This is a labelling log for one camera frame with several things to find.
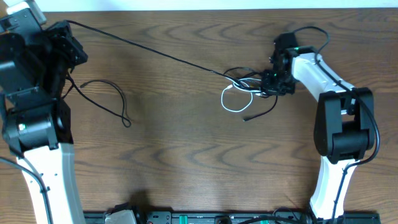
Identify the white USB cable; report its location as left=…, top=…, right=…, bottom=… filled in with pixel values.
left=220, top=77, right=265, bottom=113

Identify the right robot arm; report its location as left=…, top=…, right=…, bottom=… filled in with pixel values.
left=260, top=32, right=380, bottom=223

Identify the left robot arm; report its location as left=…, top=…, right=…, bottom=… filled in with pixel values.
left=1, top=12, right=88, bottom=223

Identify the grey box at base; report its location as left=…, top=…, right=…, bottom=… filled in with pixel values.
left=104, top=203, right=137, bottom=224

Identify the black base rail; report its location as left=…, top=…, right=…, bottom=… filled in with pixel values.
left=83, top=210, right=382, bottom=224

